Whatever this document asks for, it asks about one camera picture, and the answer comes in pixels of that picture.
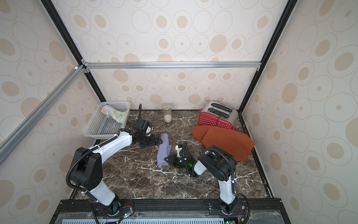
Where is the lavender purple skirt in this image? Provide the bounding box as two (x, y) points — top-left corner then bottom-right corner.
(157, 133), (171, 169)

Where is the floral pastel skirt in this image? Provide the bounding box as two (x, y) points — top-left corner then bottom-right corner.
(101, 105), (127, 123)

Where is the rust orange skirt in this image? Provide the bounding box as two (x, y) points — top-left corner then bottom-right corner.
(191, 125), (255, 161)

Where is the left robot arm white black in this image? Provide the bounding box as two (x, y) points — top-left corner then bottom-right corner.
(66, 118), (162, 215)

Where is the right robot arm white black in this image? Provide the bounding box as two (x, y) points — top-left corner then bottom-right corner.
(164, 143), (245, 215)

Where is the white plastic perforated basket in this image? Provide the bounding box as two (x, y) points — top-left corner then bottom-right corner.
(83, 101), (131, 140)

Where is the glass jar with white powder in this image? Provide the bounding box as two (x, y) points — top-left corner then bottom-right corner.
(162, 104), (172, 123)

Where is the red polka dot toaster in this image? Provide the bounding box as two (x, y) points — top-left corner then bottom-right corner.
(197, 101), (238, 130)

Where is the horizontal aluminium frame bar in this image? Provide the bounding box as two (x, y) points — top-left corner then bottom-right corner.
(84, 61), (261, 69)

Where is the diagonal aluminium frame bar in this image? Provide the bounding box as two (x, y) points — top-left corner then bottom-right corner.
(1, 65), (84, 163)

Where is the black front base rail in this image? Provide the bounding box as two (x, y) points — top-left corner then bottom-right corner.
(50, 198), (290, 224)

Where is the black left corner post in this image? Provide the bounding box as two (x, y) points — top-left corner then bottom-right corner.
(40, 0), (107, 102)

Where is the black corner post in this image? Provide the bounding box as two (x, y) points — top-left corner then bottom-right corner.
(40, 0), (107, 102)
(238, 0), (298, 114)

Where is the black right corner post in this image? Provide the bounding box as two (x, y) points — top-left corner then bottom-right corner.
(238, 0), (298, 114)

